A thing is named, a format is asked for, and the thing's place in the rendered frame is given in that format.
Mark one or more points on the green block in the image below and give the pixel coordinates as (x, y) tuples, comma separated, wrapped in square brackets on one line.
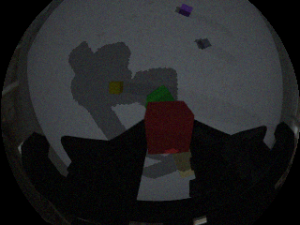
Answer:
[(162, 87), (164, 95)]

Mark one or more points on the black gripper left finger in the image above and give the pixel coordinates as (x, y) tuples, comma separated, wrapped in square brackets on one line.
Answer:
[(123, 156)]

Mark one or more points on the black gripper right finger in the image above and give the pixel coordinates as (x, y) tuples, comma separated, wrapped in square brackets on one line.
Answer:
[(214, 152)]

